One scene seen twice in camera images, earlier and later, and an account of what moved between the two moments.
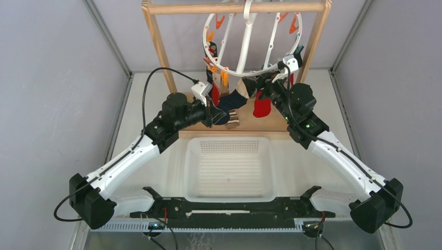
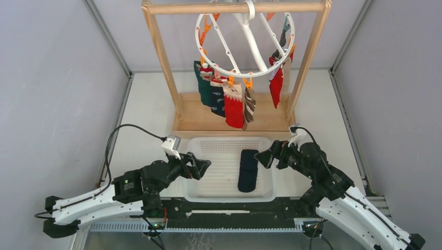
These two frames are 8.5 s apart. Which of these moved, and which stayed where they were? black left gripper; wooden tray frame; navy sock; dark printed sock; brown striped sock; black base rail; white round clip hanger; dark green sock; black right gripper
Moved: navy sock; black right gripper; white round clip hanger; dark green sock; black left gripper; brown striped sock; dark printed sock
Stayed: wooden tray frame; black base rail
